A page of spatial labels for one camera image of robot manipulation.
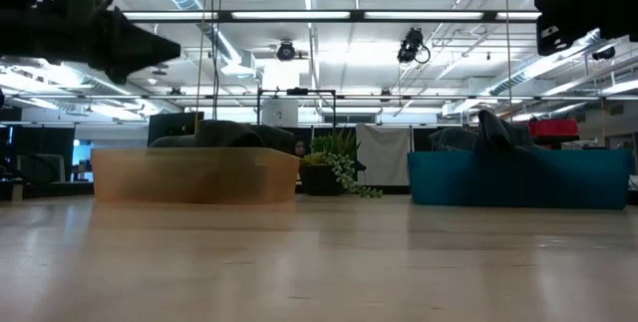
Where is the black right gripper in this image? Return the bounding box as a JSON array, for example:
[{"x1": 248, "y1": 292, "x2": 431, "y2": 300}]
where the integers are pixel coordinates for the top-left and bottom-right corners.
[{"x1": 534, "y1": 0, "x2": 638, "y2": 58}]

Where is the thick black hanging cable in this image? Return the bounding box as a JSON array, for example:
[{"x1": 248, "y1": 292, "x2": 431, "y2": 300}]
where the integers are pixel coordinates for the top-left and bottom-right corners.
[{"x1": 210, "y1": 0, "x2": 225, "y2": 122}]

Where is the black frame bar with lights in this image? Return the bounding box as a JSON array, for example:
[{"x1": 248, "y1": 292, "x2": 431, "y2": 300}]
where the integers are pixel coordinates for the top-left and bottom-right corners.
[{"x1": 122, "y1": 9, "x2": 544, "y2": 25}]

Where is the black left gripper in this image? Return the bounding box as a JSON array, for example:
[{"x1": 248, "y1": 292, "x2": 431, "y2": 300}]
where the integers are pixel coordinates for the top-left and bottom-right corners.
[{"x1": 0, "y1": 7, "x2": 181, "y2": 84}]

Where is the black overhead camera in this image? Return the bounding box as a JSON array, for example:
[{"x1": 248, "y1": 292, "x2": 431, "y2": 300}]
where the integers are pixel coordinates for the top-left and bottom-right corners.
[{"x1": 397, "y1": 26, "x2": 431, "y2": 65}]

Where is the black plant pot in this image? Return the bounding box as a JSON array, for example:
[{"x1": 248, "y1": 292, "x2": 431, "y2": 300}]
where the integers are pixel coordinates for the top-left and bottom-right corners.
[{"x1": 298, "y1": 163, "x2": 346, "y2": 197}]

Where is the long black distant rail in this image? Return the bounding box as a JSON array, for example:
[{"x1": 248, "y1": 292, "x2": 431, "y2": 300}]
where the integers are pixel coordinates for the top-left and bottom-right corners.
[{"x1": 0, "y1": 93, "x2": 638, "y2": 102}]

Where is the round black ceiling fixture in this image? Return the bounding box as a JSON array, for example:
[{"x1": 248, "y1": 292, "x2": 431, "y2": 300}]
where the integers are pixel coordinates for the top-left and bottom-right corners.
[{"x1": 276, "y1": 40, "x2": 298, "y2": 62}]

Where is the white hanging cloth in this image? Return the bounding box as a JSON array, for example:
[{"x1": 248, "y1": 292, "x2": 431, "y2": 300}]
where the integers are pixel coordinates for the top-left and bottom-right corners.
[{"x1": 355, "y1": 123, "x2": 412, "y2": 186}]

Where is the blue plastic bin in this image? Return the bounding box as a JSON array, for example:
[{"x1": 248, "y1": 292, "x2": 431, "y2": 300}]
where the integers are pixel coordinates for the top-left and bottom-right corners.
[{"x1": 407, "y1": 148, "x2": 634, "y2": 211}]

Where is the orange plastic bin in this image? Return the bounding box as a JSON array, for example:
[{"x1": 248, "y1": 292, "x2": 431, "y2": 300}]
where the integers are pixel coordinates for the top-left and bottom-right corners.
[{"x1": 90, "y1": 147, "x2": 302, "y2": 206}]

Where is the red storage box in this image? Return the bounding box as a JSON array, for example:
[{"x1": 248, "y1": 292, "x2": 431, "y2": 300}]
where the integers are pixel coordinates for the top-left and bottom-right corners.
[{"x1": 526, "y1": 119, "x2": 580, "y2": 139}]

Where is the blue grey bucket hat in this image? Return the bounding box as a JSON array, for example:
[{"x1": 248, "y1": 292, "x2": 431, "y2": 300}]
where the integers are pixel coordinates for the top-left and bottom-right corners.
[{"x1": 192, "y1": 119, "x2": 296, "y2": 157}]

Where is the olive grey bucket hat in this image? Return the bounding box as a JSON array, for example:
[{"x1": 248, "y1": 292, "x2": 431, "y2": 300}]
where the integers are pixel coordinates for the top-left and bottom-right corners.
[{"x1": 477, "y1": 109, "x2": 537, "y2": 152}]

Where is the green trailing plant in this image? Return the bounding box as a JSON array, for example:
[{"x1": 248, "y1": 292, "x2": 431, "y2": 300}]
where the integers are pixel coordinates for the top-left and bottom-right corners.
[{"x1": 300, "y1": 130, "x2": 385, "y2": 199}]

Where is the black monitor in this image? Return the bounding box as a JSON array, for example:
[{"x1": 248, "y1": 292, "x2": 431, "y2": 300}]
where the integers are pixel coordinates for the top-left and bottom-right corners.
[{"x1": 147, "y1": 111, "x2": 205, "y2": 147}]

